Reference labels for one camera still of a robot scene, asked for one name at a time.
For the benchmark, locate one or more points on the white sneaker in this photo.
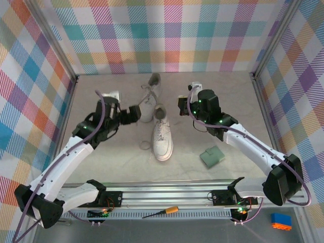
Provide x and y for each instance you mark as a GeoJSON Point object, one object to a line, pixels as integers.
{"type": "Point", "coordinates": [163, 149]}
{"type": "Point", "coordinates": [146, 114]}

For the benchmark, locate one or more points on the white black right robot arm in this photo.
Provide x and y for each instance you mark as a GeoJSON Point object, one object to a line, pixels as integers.
{"type": "Point", "coordinates": [250, 149]}

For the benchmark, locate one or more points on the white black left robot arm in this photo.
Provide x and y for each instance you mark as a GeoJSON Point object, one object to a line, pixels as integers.
{"type": "Point", "coordinates": [65, 159]}

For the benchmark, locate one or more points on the green fabric wallet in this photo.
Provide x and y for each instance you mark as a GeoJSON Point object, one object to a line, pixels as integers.
{"type": "Point", "coordinates": [212, 157]}

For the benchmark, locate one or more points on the small circuit board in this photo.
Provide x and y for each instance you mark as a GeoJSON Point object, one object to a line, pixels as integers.
{"type": "Point", "coordinates": [97, 214]}
{"type": "Point", "coordinates": [240, 211]}

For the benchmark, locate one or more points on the blue orange toy brick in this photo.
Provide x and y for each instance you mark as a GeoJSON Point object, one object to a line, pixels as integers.
{"type": "Point", "coordinates": [281, 220]}

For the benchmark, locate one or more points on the aluminium side rail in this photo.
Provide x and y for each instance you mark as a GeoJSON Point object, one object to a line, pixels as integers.
{"type": "Point", "coordinates": [68, 111]}
{"type": "Point", "coordinates": [268, 126]}

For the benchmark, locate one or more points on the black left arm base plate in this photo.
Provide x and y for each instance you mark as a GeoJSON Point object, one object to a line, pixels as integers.
{"type": "Point", "coordinates": [115, 197]}

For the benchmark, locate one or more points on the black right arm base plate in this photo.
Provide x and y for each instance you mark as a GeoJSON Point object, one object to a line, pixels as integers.
{"type": "Point", "coordinates": [220, 197]}

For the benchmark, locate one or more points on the aluminium corner post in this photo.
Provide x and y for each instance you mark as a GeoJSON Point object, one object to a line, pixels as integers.
{"type": "Point", "coordinates": [276, 38]}
{"type": "Point", "coordinates": [55, 45]}

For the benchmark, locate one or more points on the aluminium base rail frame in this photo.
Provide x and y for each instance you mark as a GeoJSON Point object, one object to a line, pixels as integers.
{"type": "Point", "coordinates": [164, 197]}

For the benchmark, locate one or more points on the small metal bracket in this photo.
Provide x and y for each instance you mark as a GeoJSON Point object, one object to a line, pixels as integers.
{"type": "Point", "coordinates": [64, 222]}

